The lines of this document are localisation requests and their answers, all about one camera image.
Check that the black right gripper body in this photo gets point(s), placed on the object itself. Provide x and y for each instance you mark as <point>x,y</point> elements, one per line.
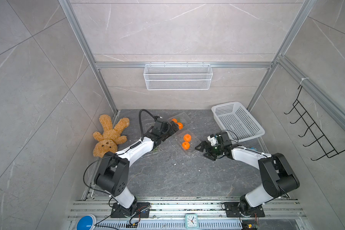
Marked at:
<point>217,149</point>

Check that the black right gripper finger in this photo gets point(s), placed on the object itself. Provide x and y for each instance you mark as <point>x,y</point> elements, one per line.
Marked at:
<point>204,146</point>
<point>210,156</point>

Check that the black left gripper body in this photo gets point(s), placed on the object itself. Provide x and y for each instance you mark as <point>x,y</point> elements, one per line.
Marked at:
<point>164,137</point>

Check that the clear plastic container back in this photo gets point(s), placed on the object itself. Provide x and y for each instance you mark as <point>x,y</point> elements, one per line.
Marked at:
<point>183,118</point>

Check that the clear plastic container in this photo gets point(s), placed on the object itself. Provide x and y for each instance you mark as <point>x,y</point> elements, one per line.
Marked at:
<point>183,118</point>
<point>193,143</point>

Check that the orange one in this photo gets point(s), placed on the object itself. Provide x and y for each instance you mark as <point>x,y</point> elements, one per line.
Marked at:
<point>187,137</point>

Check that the clear plastic container front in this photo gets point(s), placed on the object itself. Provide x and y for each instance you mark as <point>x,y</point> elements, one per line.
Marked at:
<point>193,143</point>

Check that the orange two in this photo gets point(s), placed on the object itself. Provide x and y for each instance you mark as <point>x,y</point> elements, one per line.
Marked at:
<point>185,145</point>

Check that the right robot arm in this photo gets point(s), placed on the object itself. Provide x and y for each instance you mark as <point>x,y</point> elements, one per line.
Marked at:
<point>277,176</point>

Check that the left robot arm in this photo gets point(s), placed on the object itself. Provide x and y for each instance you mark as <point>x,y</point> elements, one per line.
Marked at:
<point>113,171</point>

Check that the orange three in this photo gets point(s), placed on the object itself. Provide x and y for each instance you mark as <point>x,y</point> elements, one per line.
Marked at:
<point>180,125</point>

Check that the white perforated plastic basket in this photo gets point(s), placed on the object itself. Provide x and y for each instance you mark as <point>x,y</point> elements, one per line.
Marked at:
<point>234,118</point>

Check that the brown teddy bear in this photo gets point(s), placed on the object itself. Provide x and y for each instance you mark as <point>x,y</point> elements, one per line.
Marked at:
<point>111,137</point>

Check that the teal front alarm clock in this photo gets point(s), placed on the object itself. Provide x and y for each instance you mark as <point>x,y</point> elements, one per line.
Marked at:
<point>191,221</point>

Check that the blue round button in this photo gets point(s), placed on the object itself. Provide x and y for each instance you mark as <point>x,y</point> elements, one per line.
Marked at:
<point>86,223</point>

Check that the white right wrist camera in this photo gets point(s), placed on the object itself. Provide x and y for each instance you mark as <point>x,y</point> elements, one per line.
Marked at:
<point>213,140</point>

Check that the white wire wall basket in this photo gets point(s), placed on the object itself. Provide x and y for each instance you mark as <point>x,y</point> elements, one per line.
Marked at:
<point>178,76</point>

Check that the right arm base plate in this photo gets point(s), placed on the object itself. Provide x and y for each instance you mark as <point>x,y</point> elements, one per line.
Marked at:
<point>239,209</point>

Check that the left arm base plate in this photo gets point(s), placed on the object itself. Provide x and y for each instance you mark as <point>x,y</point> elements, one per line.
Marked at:
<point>140,209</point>

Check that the black wall hook rack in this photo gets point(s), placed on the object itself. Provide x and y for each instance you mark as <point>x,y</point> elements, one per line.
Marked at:
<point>313,128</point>

